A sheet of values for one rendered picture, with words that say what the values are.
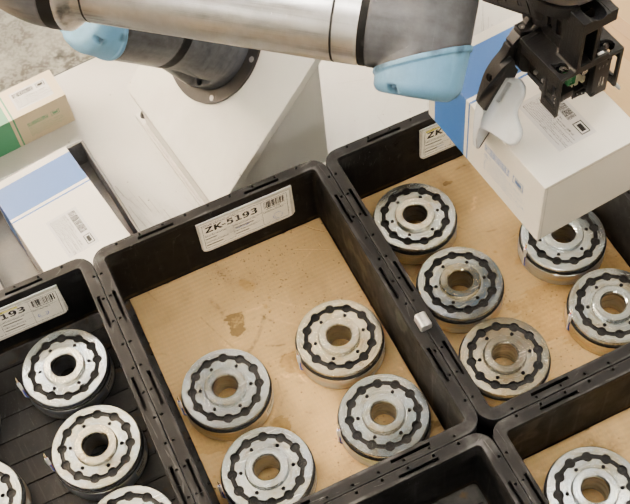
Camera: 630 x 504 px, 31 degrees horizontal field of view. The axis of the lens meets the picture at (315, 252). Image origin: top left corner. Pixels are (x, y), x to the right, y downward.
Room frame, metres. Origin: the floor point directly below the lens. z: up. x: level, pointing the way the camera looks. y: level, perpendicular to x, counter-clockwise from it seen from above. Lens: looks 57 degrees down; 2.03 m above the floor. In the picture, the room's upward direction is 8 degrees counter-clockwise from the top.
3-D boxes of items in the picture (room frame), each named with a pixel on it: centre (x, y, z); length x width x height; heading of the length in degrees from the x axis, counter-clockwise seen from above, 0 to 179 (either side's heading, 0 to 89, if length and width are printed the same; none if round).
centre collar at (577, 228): (0.74, -0.30, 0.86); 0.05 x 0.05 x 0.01
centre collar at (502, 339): (0.59, -0.20, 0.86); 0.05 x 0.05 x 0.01
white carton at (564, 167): (0.73, -0.24, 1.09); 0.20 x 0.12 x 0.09; 23
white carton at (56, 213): (0.92, 0.33, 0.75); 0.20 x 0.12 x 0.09; 27
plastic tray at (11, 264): (0.92, 0.35, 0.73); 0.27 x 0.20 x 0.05; 24
